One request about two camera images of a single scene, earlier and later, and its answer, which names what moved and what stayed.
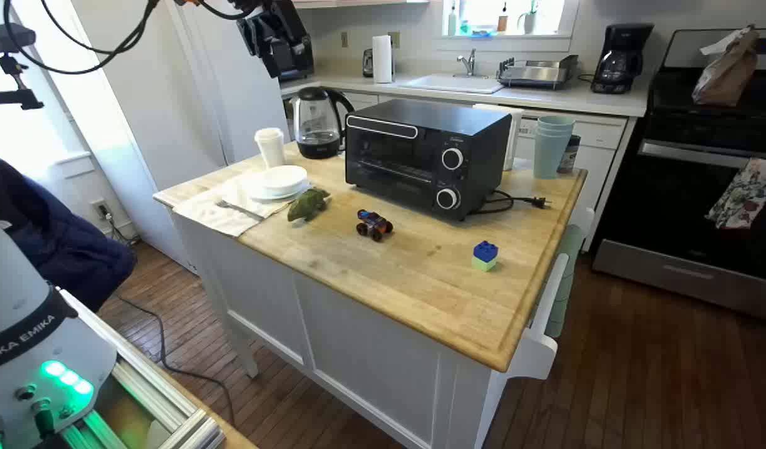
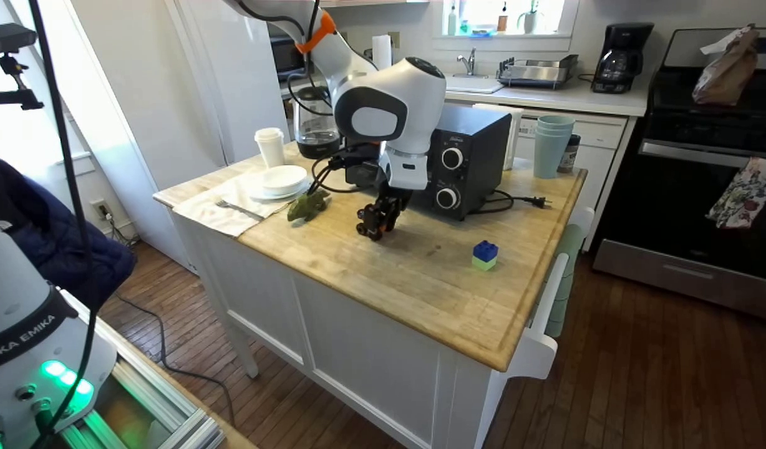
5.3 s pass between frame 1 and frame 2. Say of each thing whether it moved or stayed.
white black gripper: moved
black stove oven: stayed
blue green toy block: stayed
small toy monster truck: stayed
